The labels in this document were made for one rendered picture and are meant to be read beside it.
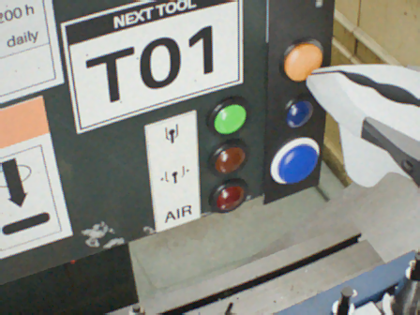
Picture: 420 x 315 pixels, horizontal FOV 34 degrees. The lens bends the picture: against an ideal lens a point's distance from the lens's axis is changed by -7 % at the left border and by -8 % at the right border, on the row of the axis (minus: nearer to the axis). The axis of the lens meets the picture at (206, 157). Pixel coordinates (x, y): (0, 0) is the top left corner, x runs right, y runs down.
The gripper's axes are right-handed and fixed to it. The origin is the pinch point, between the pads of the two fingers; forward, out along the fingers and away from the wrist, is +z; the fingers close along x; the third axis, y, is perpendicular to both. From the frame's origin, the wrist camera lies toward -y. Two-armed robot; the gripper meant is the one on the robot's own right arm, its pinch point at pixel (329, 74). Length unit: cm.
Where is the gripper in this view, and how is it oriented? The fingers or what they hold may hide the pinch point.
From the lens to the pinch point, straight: 41.4
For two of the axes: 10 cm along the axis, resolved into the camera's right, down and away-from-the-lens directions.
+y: 0.2, 7.4, 6.7
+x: 5.7, -5.6, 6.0
